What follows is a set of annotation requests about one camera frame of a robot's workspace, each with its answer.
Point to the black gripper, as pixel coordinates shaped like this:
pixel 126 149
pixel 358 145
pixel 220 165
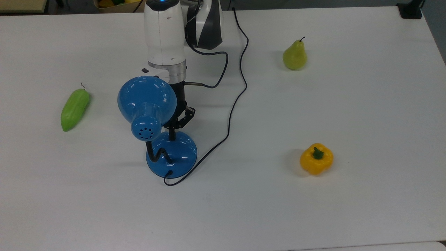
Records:
pixel 180 97

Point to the blue desk lamp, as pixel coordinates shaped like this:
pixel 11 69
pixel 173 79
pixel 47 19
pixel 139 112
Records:
pixel 146 101

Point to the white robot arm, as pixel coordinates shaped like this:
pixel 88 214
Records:
pixel 163 35

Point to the green toy cucumber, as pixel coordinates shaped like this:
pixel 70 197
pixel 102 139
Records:
pixel 74 109

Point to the green toy pear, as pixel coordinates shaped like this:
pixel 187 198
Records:
pixel 294 57

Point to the yellow storage bin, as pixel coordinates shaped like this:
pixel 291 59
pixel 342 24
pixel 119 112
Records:
pixel 115 7

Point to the yellow toy bell pepper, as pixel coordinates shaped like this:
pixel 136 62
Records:
pixel 315 164

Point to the beige board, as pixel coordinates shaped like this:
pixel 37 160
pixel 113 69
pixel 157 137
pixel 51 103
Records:
pixel 21 5

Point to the black table clamp mount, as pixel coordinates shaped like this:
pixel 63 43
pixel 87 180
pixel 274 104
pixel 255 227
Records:
pixel 410 12

